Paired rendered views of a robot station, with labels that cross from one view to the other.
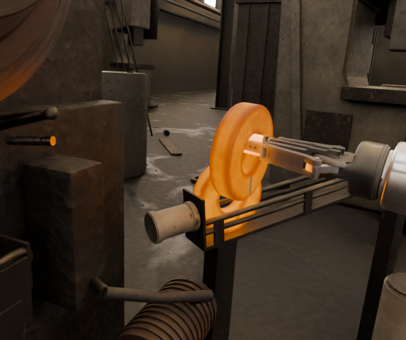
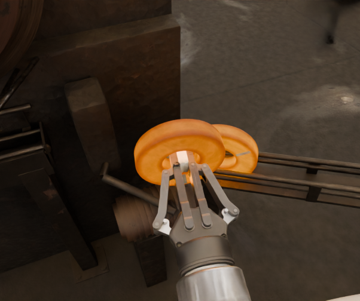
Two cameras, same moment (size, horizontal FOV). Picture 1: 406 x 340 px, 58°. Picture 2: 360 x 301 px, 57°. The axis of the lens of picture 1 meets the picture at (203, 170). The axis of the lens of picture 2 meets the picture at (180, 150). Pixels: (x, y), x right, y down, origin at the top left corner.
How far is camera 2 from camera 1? 56 cm
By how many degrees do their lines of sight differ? 52
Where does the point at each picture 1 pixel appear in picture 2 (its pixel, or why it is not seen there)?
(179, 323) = (146, 214)
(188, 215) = not seen: hidden behind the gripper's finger
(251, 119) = (167, 144)
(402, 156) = (188, 283)
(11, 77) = (0, 65)
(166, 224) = not seen: hidden behind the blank
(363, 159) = (180, 254)
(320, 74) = not seen: outside the picture
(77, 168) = (79, 107)
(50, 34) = (28, 30)
